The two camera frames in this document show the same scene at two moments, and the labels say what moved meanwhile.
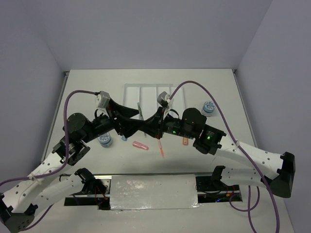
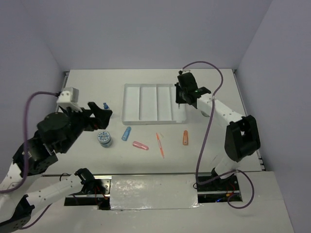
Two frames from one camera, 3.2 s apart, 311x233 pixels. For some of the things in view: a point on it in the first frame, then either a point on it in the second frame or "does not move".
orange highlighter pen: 160,147 does not move
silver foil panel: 153,191 does not move
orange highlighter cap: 185,141 does not move
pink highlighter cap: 140,145 does not move
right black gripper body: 164,124 -> 180,94
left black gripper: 128,126 -> 100,121
